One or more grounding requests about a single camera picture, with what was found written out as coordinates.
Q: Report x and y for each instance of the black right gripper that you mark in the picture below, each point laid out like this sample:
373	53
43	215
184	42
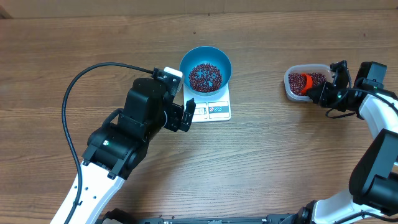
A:
326	89

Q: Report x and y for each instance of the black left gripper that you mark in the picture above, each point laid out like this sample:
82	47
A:
175	111

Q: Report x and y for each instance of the red scoop with blue handle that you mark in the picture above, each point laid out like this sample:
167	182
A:
308	85

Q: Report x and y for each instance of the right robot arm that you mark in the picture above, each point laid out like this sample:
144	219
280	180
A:
372	191

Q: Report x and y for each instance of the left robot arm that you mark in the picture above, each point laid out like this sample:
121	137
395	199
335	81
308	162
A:
121	143

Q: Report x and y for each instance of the white digital kitchen scale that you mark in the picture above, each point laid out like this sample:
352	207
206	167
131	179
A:
209	108

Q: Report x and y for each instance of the red beans in bowl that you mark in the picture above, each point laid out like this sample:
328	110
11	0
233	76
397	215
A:
205	78

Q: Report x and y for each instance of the teal plastic bowl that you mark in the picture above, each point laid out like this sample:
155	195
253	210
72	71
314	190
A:
206	54

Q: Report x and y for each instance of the red adzuki beans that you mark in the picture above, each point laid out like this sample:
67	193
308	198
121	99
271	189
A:
297	82

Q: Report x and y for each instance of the clear plastic container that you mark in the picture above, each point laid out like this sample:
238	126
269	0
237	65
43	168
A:
305	68

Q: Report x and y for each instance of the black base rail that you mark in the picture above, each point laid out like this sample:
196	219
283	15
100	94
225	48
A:
118	216

